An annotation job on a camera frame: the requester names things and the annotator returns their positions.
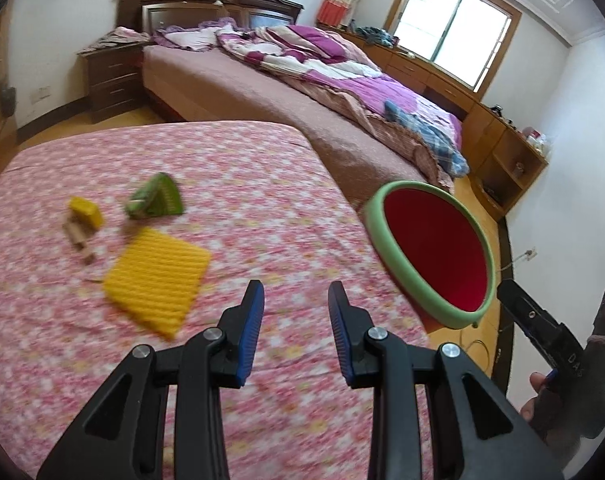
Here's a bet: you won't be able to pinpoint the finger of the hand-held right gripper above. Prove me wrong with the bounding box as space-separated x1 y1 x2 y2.
497 278 564 361

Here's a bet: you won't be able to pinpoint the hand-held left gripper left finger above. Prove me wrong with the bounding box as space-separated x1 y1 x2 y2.
36 279 266 480

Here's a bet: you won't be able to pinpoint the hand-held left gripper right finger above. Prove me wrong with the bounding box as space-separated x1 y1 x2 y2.
327 280 566 480

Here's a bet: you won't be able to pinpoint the yellow foam fruit net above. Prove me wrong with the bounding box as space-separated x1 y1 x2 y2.
102 226 214 342

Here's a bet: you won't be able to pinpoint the green and red basin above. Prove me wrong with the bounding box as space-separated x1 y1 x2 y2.
363 179 497 330

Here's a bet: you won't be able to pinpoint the green snack wrapper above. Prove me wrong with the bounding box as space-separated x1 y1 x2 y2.
124 172 186 220

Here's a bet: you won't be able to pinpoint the small yellow block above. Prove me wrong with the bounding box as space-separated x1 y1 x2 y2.
68 196 105 231

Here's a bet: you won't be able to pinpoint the person's right hand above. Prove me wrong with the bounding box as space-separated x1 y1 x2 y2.
519 370 558 436

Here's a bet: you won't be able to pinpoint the red and white bottles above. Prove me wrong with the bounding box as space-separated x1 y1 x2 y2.
521 127 551 154

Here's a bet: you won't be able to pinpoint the low wooden cabinet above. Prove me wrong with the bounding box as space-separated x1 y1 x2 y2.
317 22 551 222

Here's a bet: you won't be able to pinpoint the blue checked cloth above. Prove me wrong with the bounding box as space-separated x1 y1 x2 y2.
384 99 469 177

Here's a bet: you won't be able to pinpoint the bed with brown sheet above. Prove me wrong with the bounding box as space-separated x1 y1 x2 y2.
142 42 456 212

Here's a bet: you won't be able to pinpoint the purple patchwork quilt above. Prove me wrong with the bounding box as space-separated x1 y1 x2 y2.
217 19 463 192

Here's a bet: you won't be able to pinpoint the dark wooden nightstand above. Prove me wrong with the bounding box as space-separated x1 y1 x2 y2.
77 42 151 125

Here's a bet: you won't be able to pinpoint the wooden framed window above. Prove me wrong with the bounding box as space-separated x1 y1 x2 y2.
384 0 523 94

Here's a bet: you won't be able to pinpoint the white and purple pillow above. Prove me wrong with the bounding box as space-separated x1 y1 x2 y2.
154 17 224 52

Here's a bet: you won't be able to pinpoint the blue clothes heap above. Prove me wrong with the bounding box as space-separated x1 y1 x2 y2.
354 24 398 49

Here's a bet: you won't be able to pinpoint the pile of pink clothes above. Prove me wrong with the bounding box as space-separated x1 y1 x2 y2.
77 26 151 56

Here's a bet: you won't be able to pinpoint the black hanging device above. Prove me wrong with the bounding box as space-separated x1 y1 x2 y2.
0 84 18 119

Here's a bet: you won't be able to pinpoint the floor cable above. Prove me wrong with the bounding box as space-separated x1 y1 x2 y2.
461 339 491 377

